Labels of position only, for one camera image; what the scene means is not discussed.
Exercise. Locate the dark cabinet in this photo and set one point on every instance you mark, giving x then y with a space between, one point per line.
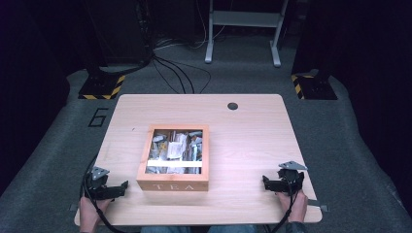
120 29

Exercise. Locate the dark curtain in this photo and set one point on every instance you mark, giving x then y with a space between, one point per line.
29 97
379 97

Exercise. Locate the pile of tea bags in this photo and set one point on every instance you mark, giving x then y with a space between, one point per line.
175 149

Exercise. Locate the black stand base striped tape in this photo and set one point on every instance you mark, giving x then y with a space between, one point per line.
100 85
315 87

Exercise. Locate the person's right hand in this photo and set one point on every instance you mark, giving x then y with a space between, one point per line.
296 207

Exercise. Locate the person's left hand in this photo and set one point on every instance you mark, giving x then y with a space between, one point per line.
89 213

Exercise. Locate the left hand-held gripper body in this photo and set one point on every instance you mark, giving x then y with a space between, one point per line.
97 189

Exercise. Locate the white metal stand frame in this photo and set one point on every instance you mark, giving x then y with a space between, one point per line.
244 18

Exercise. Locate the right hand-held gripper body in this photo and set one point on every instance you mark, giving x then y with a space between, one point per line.
290 181

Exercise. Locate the wooden tea box glass lid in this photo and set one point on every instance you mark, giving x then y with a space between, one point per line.
173 183

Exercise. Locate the grey table foot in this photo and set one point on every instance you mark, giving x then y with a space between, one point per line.
74 207
319 205

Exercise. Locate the round black table grommet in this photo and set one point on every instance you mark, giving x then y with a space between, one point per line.
232 106

